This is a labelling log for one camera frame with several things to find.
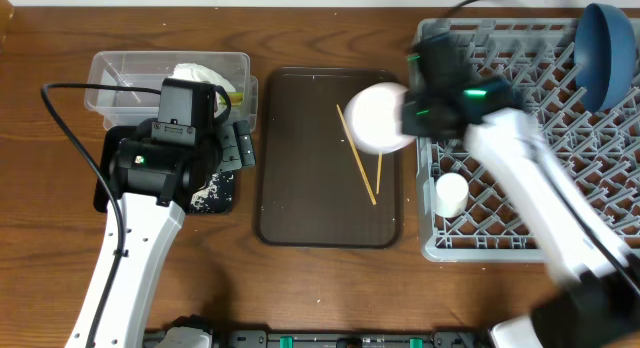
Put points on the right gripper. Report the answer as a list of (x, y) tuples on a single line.
[(411, 124)]

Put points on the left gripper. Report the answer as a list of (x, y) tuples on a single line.
[(239, 146)]

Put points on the white pink-rimmed bowl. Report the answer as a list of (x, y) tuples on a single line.
[(373, 117)]

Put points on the white napkin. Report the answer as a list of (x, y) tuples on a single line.
[(199, 73)]

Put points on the small white green cup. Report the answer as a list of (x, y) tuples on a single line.
[(451, 195)]

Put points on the rice food scraps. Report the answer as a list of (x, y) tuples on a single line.
[(216, 197)]

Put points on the wooden chopstick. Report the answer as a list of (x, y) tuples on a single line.
[(378, 172), (356, 155)]

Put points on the dark blue plate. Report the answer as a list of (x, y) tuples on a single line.
[(605, 49)]

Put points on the yellow snack wrapper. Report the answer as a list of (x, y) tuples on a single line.
[(236, 98)]

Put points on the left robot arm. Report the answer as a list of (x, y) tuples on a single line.
[(151, 179)]

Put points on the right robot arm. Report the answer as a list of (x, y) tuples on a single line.
[(596, 271)]

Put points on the grey dishwasher rack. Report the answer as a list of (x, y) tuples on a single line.
[(599, 150)]

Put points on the black rectangular tray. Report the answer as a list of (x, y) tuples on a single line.
[(111, 142)]

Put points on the dark brown serving tray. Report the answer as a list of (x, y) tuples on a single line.
[(311, 192)]

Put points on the clear plastic bin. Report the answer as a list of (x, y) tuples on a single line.
[(149, 69)]

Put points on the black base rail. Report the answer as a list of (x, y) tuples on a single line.
[(237, 335)]

